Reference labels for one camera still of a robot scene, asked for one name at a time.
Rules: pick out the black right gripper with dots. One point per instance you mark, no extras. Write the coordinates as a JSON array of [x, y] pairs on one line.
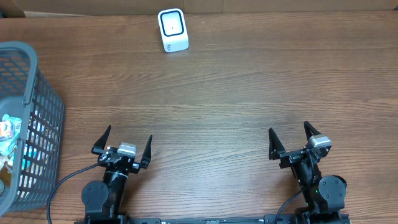
[[277, 150]]

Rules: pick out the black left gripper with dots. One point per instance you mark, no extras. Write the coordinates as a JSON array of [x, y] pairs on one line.
[[146, 159]]

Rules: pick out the teal snack packet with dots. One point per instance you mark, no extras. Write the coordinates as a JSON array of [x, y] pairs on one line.
[[7, 146]]

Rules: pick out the orange tissue pack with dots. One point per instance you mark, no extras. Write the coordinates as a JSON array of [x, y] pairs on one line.
[[7, 130]]

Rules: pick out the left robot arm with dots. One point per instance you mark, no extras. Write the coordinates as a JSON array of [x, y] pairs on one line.
[[103, 198]]

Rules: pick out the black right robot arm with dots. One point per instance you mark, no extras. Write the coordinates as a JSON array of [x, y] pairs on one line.
[[324, 195]]

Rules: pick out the white barcode scanner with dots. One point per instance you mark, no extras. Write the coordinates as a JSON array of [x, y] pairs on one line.
[[173, 30]]

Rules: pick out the grey plastic mesh basket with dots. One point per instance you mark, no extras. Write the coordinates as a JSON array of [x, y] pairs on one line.
[[34, 163]]

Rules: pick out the brown cardboard backdrop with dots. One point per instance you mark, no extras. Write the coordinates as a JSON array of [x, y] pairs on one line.
[[42, 8]]

